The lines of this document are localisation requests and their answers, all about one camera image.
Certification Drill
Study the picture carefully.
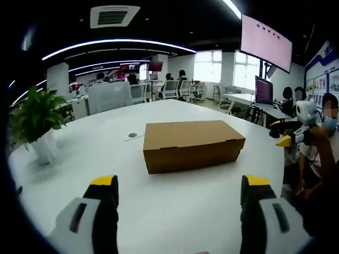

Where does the white plant pot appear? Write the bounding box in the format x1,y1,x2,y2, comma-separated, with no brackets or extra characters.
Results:
31,129,59,165

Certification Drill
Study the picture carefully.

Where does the large white office chair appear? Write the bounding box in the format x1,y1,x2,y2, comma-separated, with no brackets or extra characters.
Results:
87,81,135,116

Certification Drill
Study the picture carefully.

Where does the brown cardboard shoe box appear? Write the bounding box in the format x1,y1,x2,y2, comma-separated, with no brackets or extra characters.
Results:
142,120,247,175

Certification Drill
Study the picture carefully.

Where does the large pink wall screen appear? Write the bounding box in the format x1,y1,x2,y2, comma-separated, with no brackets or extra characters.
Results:
239,13,293,74

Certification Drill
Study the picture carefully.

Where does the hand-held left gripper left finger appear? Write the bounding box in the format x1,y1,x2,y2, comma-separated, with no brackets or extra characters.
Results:
49,174,120,254

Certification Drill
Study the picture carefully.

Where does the white office desk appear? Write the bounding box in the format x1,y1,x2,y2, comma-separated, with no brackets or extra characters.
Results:
218,92,255,115

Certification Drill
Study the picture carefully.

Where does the wide red wall screen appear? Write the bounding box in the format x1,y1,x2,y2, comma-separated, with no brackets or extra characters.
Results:
119,62,141,74

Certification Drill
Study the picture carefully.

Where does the computer monitor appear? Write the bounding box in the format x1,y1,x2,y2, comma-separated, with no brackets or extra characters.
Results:
254,75,274,106

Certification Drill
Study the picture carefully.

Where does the round grey table socket cover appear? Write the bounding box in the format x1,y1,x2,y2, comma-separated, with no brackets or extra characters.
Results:
123,131,146,142

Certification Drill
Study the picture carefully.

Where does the blue wall poster board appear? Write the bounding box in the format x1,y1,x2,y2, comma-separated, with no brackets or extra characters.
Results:
304,39,339,108

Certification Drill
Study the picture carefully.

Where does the green potted plant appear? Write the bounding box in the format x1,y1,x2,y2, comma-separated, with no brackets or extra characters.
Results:
8,85,70,152

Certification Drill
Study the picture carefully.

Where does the white mesh office chair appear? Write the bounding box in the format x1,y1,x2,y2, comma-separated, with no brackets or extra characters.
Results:
193,81,207,103
179,79,192,103
160,80,180,101

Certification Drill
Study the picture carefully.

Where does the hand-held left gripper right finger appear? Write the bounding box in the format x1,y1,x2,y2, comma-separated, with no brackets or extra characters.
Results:
239,174,316,254

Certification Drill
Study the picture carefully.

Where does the ceiling air vent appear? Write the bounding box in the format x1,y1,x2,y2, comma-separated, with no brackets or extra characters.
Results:
90,5,141,30

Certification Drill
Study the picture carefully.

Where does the red hanging screen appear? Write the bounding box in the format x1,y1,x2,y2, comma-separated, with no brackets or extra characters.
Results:
148,60,164,72

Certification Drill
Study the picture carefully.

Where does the grey monitor desk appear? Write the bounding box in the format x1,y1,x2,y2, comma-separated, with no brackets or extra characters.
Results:
251,102,292,126

